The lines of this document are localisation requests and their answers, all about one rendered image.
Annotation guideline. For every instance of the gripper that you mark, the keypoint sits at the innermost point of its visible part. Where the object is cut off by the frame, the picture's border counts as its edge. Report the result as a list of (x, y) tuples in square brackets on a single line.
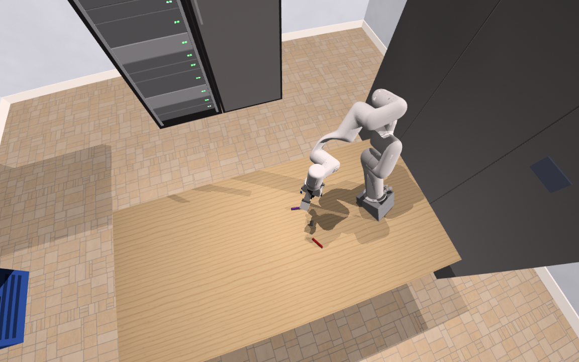
[(316, 193)]

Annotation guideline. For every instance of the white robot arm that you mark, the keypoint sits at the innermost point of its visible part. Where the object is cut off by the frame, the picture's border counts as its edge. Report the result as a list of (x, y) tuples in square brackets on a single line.
[(377, 162)]

